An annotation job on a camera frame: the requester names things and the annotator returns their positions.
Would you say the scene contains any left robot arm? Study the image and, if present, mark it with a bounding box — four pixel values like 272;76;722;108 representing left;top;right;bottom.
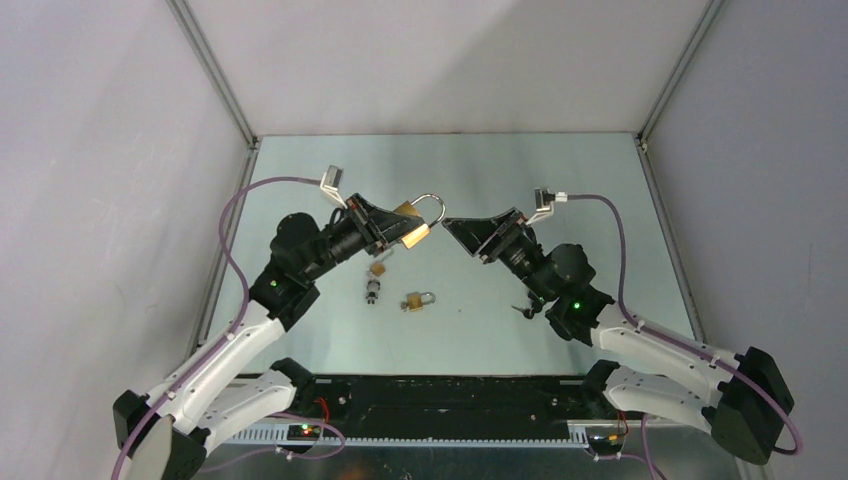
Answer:
112;194;430;479

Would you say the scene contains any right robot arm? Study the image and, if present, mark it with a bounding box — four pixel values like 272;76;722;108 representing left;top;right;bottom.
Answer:
443;209;794;465

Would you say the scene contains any orange black padlock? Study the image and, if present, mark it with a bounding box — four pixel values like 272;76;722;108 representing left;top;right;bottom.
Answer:
511;298;546;320

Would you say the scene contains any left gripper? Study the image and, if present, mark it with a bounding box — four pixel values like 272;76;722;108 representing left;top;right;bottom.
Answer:
303;192;424;282

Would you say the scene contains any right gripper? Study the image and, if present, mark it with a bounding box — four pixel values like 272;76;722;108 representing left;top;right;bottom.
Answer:
442;207;555;304

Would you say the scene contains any aluminium frame post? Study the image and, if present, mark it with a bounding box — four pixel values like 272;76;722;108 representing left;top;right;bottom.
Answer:
166;0;258;149
635;0;726;153

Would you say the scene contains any left aluminium frame post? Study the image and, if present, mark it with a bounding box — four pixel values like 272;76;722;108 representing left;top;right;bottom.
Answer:
166;0;258;149

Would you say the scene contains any right aluminium frame post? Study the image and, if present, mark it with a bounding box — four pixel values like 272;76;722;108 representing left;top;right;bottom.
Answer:
635;0;726;153

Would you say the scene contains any small closed brass padlock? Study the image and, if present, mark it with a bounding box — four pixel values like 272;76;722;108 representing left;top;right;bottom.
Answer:
400;292;436;312

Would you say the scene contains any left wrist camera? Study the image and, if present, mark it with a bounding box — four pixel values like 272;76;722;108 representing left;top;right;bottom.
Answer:
319;165;346;208

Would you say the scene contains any large brass padlock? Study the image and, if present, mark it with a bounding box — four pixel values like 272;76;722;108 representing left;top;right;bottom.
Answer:
394;193;447;250

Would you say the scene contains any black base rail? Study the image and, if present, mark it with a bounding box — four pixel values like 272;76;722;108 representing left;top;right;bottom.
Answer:
289;375;620;442

